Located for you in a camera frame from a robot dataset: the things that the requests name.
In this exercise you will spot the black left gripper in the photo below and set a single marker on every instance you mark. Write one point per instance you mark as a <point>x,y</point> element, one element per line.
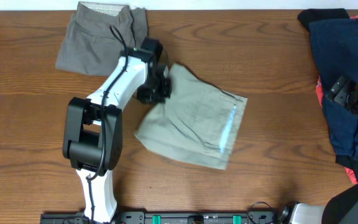
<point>163,96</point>

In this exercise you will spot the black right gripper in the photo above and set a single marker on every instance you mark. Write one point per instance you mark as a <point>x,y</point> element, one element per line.
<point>342,91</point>

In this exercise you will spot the light khaki shorts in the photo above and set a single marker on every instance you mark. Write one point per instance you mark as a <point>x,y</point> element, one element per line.
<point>198,124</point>

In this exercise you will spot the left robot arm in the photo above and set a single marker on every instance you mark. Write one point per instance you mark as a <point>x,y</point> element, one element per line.
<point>92,139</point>

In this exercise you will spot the navy blue garment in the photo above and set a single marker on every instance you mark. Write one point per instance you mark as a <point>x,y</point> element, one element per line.
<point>340,62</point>

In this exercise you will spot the black garment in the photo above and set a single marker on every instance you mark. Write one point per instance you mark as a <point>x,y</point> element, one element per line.
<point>322,15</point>

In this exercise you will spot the folded dark grey shorts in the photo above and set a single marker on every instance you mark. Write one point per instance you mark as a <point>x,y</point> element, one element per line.
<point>90,48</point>

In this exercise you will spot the black mounting rail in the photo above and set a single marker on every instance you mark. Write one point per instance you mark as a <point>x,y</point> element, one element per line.
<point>257,216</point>

